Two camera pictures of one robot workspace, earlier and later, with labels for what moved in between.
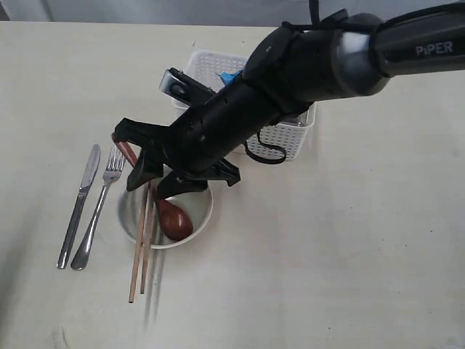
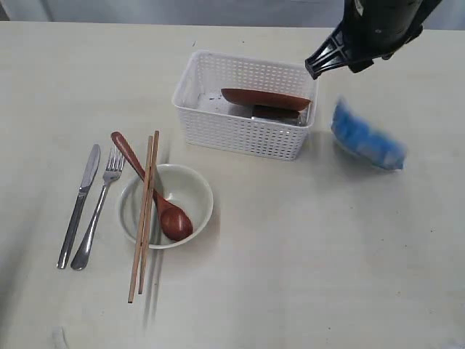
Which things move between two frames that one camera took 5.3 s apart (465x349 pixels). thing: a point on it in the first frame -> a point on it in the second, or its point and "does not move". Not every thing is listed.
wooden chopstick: [150, 206] does not move
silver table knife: [89, 173] does not move
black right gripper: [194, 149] -> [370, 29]
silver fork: [113, 171] does not move
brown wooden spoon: [175, 221] does not move
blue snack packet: [227, 78] -> [362, 139]
